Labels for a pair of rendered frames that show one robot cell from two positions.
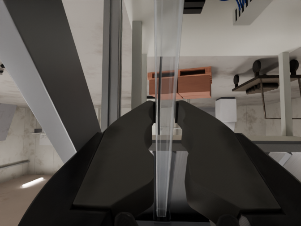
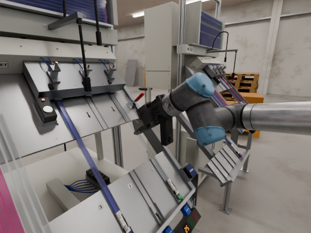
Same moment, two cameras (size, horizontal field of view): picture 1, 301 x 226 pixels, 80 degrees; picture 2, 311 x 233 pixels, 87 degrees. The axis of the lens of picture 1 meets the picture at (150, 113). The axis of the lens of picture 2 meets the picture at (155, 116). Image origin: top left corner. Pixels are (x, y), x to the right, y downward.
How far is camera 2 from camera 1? 0.60 m
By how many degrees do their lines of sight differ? 49
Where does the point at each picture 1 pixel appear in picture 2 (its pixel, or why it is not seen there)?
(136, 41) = (101, 150)
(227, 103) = not seen: outside the picture
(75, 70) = (146, 133)
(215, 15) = (65, 179)
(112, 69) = (117, 134)
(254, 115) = not seen: outside the picture
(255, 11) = (54, 186)
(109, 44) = (119, 143)
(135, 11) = (105, 162)
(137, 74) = (98, 135)
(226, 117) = not seen: outside the picture
